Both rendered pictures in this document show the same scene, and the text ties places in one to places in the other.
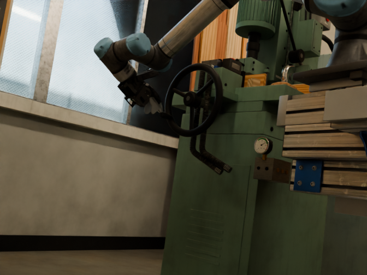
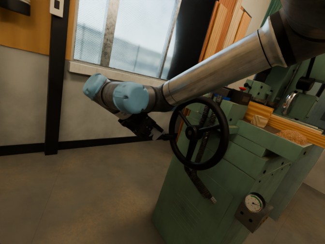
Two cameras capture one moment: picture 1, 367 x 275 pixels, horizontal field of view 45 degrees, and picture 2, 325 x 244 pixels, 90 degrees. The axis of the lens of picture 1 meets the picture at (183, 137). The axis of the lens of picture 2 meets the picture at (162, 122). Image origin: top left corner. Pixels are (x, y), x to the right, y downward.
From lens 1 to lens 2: 1.19 m
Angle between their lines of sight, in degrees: 25
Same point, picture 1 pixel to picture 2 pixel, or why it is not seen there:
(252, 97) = (254, 139)
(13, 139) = not seen: hidden behind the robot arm
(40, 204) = (106, 124)
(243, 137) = (233, 169)
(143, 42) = (135, 100)
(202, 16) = (233, 72)
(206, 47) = (215, 31)
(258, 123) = (253, 166)
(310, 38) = not seen: outside the picture
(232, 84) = (236, 116)
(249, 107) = (247, 146)
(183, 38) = (194, 93)
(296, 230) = not seen: hidden behind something
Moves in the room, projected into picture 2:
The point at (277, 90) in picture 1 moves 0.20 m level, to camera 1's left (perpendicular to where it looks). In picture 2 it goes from (289, 148) to (231, 130)
